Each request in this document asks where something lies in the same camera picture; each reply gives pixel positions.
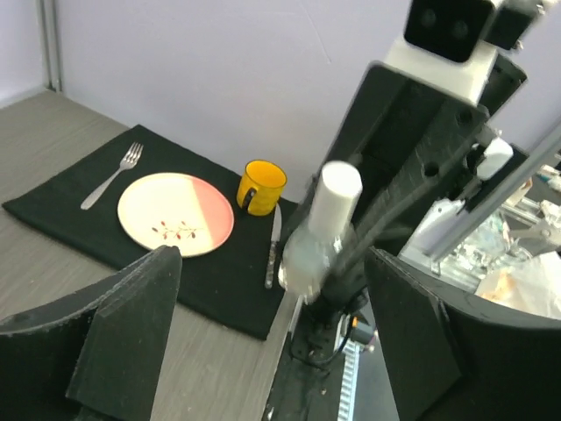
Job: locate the yellow plastic cup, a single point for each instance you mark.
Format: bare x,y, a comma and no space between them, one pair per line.
260,187

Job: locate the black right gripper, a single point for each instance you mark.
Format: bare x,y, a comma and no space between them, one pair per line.
414,144

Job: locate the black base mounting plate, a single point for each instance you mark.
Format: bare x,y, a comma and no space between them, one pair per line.
309,376

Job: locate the slotted cable duct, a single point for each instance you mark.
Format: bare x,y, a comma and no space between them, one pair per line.
350,375

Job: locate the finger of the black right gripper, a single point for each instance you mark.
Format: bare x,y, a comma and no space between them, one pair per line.
337,287

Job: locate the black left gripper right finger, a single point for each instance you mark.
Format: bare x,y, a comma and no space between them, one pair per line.
451,355

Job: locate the silver table knife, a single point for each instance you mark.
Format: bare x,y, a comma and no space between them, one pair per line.
275,237

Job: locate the pink plate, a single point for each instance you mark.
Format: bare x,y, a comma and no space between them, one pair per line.
174,209

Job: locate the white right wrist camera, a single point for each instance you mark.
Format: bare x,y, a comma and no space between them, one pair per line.
453,45

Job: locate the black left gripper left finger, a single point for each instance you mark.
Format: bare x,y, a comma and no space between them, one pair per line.
94,354

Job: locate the silver metal fork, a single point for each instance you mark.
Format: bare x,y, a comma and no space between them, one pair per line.
128,162

